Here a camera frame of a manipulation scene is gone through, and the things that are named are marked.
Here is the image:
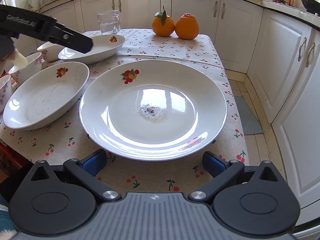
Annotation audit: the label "white floral bowl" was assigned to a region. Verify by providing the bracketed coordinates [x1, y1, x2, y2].
[0, 75, 13, 114]
[8, 52, 42, 85]
[37, 42, 64, 62]

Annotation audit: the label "white deep plate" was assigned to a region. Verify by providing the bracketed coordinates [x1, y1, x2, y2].
[58, 34, 126, 64]
[3, 62, 89, 131]

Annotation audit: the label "large white fruit-print plate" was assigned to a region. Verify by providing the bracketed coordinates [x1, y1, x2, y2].
[79, 60, 227, 161]

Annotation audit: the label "white kitchen cabinets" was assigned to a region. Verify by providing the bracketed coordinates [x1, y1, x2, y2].
[41, 0, 319, 224]

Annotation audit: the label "white gloved left hand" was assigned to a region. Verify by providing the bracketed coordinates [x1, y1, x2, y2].
[0, 35, 28, 70]

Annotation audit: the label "grey floor mat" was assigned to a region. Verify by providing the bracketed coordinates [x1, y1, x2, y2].
[235, 96, 264, 135]

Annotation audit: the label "glass mug with water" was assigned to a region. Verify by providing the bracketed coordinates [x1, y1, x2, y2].
[97, 10, 121, 35]

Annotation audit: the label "bumpy orange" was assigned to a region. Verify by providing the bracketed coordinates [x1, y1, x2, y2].
[175, 13, 200, 40]

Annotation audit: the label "orange with leaf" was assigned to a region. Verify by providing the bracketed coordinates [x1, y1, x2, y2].
[152, 7, 175, 37]

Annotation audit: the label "black frying pan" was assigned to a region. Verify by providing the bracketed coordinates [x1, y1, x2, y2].
[301, 0, 319, 15]

